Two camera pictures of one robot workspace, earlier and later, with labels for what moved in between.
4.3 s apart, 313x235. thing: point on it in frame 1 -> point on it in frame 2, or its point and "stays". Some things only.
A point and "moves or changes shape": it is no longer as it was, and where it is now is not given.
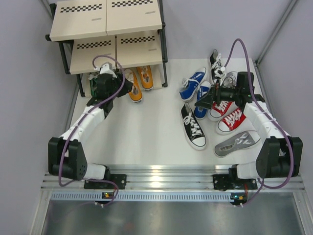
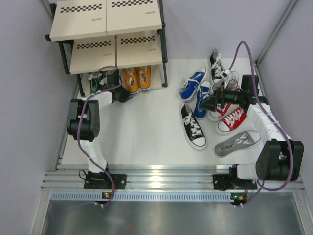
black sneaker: x=195 y=136 stays
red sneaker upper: x=216 y=113 stays
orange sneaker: x=136 y=93 moves or changes shape
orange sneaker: x=145 y=76 stays
